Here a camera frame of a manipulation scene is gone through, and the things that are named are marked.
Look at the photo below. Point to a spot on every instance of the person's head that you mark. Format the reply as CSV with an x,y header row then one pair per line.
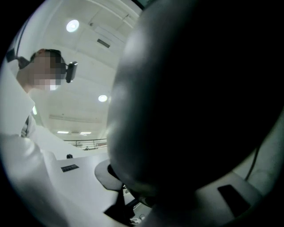
x,y
40,71

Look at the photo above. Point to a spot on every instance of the dark ceiling air vent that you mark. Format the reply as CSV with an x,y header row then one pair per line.
x,y
103,43

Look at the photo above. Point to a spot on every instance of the small round ceiling light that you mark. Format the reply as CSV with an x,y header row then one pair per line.
x,y
102,98

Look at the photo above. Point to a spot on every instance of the white desk with black panel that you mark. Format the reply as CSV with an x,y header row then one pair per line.
x,y
204,199

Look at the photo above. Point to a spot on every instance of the rectangular ceiling light panel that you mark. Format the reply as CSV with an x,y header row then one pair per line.
x,y
85,133
63,132

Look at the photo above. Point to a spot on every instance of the large round ceiling light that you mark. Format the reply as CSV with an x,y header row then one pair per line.
x,y
72,25

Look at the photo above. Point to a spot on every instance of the black rectangular desk panel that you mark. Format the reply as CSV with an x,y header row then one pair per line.
x,y
234,200

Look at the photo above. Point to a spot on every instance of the grey office chair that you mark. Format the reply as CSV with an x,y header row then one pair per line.
x,y
104,177

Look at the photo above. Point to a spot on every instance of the metal balcony railing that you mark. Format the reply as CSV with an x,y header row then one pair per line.
x,y
88,140

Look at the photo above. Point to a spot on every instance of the black desk outlet strip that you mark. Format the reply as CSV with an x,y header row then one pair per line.
x,y
69,168

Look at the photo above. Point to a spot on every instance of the person's white shirt torso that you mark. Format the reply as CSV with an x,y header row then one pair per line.
x,y
22,166

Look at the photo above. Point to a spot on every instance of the person's right hand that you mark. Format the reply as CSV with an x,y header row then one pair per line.
x,y
177,99

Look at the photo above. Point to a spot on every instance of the black head-worn camera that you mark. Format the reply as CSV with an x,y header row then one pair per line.
x,y
72,72

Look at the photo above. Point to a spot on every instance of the white desk with outlet strip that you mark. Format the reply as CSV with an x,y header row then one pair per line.
x,y
77,184

